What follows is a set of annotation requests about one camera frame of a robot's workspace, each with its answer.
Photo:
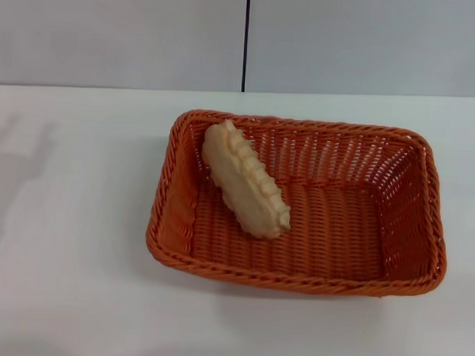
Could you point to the dark vertical wall joint strip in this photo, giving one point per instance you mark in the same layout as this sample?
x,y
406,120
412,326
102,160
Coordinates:
x,y
246,40

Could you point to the orange woven plastic basket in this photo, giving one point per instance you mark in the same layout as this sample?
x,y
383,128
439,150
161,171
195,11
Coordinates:
x,y
317,244

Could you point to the orange striped toy bread roll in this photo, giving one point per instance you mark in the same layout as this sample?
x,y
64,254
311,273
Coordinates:
x,y
241,182

